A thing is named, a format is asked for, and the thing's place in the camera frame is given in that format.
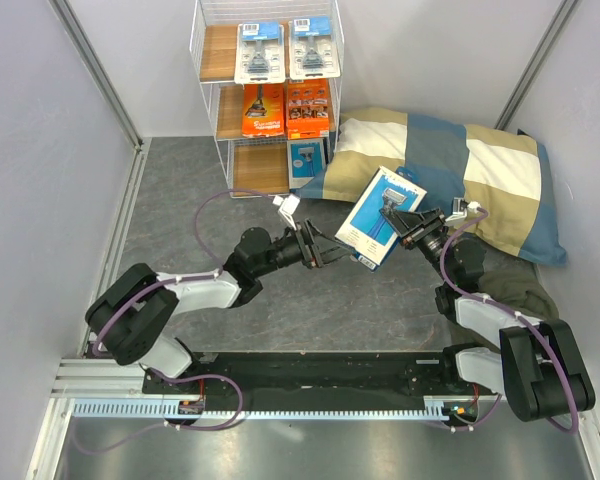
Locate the blue razor box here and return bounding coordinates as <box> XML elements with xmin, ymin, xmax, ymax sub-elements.
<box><xmin>287</xmin><ymin>138</ymin><xmax>326</xmax><ymax>190</ymax></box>
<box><xmin>335</xmin><ymin>167</ymin><xmax>427</xmax><ymax>271</ymax></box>

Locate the clear blister razor pack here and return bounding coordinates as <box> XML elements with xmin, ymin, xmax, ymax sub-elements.
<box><xmin>234</xmin><ymin>22</ymin><xmax>286</xmax><ymax>85</ymax></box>
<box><xmin>289</xmin><ymin>16</ymin><xmax>341</xmax><ymax>81</ymax></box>

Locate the grey slotted cable duct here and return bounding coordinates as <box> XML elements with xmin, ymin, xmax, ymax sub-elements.
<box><xmin>73</xmin><ymin>398</ymin><xmax>467</xmax><ymax>421</ymax></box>

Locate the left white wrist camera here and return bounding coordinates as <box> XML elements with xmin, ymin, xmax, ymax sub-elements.
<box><xmin>272</xmin><ymin>194</ymin><xmax>300</xmax><ymax>230</ymax></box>

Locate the orange Gillette Fusion box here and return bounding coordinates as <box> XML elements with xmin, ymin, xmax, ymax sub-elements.
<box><xmin>241</xmin><ymin>84</ymin><xmax>285</xmax><ymax>138</ymax></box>

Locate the orange razor box back-side up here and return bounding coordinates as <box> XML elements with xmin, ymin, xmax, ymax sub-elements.
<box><xmin>285</xmin><ymin>79</ymin><xmax>330</xmax><ymax>140</ymax></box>

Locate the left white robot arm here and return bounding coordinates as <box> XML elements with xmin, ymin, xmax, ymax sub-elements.
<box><xmin>85</xmin><ymin>220</ymin><xmax>353</xmax><ymax>393</ymax></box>

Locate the left aluminium frame post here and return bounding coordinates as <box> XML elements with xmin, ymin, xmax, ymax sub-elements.
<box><xmin>49</xmin><ymin>0</ymin><xmax>144</xmax><ymax>151</ymax></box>

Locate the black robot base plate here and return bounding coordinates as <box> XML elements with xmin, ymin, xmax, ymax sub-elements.
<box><xmin>141</xmin><ymin>349</ymin><xmax>499</xmax><ymax>412</ymax></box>

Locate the top wooden shelf board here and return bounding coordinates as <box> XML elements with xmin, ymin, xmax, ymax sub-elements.
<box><xmin>197</xmin><ymin>21</ymin><xmax>342</xmax><ymax>84</ymax></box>

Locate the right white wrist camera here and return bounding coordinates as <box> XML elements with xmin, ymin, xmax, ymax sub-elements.
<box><xmin>445</xmin><ymin>197</ymin><xmax>481</xmax><ymax>226</ymax></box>

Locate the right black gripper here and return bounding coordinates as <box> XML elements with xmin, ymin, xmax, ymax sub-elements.
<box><xmin>379</xmin><ymin>207</ymin><xmax>454</xmax><ymax>284</ymax></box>

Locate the aluminium frame post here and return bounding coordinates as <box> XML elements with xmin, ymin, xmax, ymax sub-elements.
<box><xmin>49</xmin><ymin>0</ymin><xmax>144</xmax><ymax>151</ymax></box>
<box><xmin>495</xmin><ymin>0</ymin><xmax>581</xmax><ymax>130</ymax></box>

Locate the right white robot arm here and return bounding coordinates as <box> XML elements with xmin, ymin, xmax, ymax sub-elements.
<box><xmin>380</xmin><ymin>206</ymin><xmax>596</xmax><ymax>434</ymax></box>

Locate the white wire shelf unit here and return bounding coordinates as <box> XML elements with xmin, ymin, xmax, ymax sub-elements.
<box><xmin>189</xmin><ymin>1</ymin><xmax>344</xmax><ymax>198</ymax></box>

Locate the blue beige checkered pillow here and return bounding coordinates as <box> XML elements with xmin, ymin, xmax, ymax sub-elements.
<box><xmin>298</xmin><ymin>107</ymin><xmax>567</xmax><ymax>267</ymax></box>

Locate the olive green cloth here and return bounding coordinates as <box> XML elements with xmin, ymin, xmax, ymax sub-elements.
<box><xmin>478</xmin><ymin>270</ymin><xmax>560</xmax><ymax>321</ymax></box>

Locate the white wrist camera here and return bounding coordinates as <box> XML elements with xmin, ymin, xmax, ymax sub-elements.
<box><xmin>445</xmin><ymin>197</ymin><xmax>481</xmax><ymax>226</ymax></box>
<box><xmin>272</xmin><ymin>194</ymin><xmax>300</xmax><ymax>230</ymax></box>

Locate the middle wooden shelf board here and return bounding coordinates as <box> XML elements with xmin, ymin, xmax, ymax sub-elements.
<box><xmin>216</xmin><ymin>81</ymin><xmax>336</xmax><ymax>140</ymax></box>

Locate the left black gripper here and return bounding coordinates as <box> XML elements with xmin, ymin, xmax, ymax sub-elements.
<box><xmin>254</xmin><ymin>219</ymin><xmax>356</xmax><ymax>278</ymax></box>

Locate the right aluminium frame post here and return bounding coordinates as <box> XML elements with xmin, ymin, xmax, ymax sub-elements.
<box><xmin>495</xmin><ymin>0</ymin><xmax>581</xmax><ymax>130</ymax></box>

